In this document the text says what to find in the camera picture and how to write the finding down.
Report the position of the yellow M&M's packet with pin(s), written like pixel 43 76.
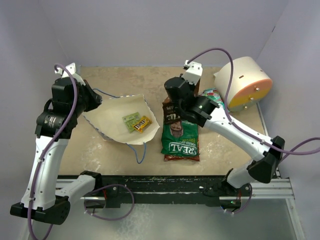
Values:
pixel 143 123

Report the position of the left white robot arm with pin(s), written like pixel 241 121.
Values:
pixel 41 201

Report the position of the blue checkered paper bag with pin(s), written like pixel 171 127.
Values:
pixel 107 121

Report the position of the beige and orange cylinder device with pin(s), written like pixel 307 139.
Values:
pixel 249 84

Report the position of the green chips bag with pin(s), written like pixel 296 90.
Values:
pixel 180 139

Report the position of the light green snack packet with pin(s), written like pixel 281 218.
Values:
pixel 131 119

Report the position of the teal Fox's mint packet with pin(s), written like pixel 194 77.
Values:
pixel 213 95

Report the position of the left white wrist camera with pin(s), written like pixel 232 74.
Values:
pixel 72 69

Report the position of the red Doritos bag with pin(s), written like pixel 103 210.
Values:
pixel 170 157

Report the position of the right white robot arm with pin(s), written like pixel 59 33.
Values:
pixel 265 152

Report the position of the brown sea salt chips bag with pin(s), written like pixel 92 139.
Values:
pixel 169 115

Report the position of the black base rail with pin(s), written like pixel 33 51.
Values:
pixel 208 190

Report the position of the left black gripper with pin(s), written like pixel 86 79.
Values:
pixel 95 98

